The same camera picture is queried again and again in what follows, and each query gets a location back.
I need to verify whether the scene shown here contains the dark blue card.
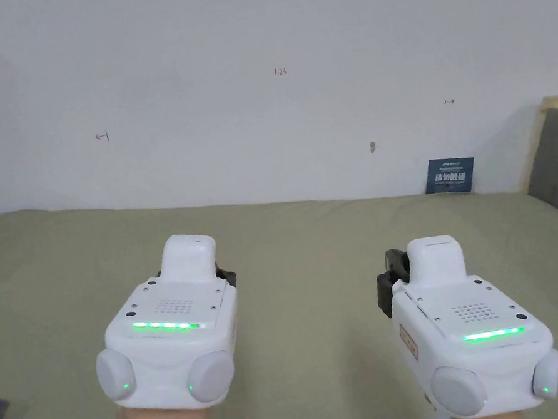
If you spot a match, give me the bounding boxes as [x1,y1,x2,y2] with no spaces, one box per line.
[422,154,479,199]

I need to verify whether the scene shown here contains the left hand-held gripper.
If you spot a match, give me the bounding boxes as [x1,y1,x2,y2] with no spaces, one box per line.
[81,228,254,419]

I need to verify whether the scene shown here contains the bed with pale green sheet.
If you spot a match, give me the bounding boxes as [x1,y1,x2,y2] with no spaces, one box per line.
[0,147,558,419]

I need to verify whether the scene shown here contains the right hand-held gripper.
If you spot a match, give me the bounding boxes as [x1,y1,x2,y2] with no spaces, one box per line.
[372,223,558,419]

